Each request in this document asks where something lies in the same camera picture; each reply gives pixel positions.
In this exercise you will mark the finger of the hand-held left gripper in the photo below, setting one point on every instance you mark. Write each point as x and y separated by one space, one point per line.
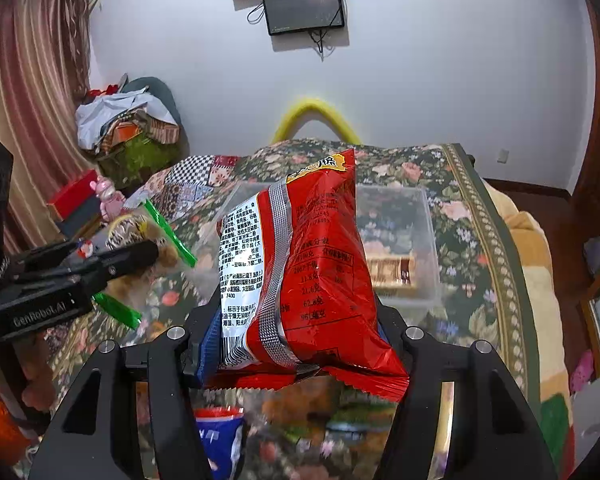
130 259
50 256

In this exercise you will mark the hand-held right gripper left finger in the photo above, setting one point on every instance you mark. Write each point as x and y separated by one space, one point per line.
196 360

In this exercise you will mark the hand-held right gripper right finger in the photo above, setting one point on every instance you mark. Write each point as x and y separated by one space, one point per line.
411 357

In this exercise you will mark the clear green-edged snack bag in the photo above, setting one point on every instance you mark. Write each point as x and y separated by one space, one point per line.
125 227

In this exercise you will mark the red snack bag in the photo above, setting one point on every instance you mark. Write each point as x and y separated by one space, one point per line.
325 270

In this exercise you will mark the clear plastic container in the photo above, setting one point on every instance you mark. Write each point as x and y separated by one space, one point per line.
405 220

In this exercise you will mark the dark grey box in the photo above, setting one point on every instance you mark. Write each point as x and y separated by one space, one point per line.
82 222

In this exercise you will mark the pink toy figure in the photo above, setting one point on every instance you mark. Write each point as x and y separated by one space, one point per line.
109 200

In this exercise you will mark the red box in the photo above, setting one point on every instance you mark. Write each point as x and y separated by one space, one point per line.
75 192

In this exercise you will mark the blue snack packet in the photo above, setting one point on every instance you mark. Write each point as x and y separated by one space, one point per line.
220 435

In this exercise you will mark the brown bottle white label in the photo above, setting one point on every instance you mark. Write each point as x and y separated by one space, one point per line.
392 272

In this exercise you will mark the patchwork blanket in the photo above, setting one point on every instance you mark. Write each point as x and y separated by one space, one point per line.
190 180

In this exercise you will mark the orange cloth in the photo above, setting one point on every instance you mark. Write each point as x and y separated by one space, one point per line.
0 410

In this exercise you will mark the green patterned cloth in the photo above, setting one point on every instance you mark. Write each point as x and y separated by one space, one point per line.
140 157

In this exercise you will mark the white crumpled cloth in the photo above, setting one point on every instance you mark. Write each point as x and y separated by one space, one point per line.
105 115

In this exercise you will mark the floral tablecloth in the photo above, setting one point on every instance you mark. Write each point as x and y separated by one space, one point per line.
460 210

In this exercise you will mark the beige fleece blanket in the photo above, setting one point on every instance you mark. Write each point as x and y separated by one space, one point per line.
530 245

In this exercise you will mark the pink slipper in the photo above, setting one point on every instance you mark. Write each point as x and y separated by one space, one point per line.
581 371

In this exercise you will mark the striped brown curtain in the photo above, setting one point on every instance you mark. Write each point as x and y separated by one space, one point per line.
25 85

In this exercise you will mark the yellow foam tube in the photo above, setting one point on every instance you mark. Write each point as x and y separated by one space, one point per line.
305 107

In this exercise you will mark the white wall socket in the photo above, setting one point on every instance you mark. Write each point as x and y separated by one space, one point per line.
503 155

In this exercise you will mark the small black wall monitor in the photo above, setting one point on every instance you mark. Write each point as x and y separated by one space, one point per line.
302 7

